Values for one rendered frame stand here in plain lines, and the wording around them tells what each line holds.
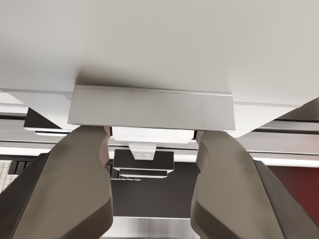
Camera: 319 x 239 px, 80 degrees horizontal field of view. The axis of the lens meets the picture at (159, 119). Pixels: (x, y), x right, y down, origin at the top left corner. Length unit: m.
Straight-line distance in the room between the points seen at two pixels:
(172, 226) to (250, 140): 0.35
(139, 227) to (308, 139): 0.48
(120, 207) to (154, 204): 0.11
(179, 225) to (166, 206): 0.50
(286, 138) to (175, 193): 0.38
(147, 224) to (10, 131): 0.41
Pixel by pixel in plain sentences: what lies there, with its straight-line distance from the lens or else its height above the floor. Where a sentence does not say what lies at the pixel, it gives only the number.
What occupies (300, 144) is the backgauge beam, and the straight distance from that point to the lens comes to 0.58.
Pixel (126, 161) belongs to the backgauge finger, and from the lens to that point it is 0.39.
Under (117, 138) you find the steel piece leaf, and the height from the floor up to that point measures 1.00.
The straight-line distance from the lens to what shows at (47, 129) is 0.23.
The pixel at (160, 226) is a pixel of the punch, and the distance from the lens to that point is 0.21.
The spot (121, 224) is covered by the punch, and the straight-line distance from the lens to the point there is 0.21.
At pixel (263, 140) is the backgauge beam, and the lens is 0.52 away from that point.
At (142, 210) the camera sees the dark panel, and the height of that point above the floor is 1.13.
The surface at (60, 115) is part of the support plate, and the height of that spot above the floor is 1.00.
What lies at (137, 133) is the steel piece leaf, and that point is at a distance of 0.19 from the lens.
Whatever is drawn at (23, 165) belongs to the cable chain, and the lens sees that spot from 0.68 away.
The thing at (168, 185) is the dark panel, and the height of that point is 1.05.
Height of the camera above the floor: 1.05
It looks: 19 degrees down
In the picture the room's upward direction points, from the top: 178 degrees counter-clockwise
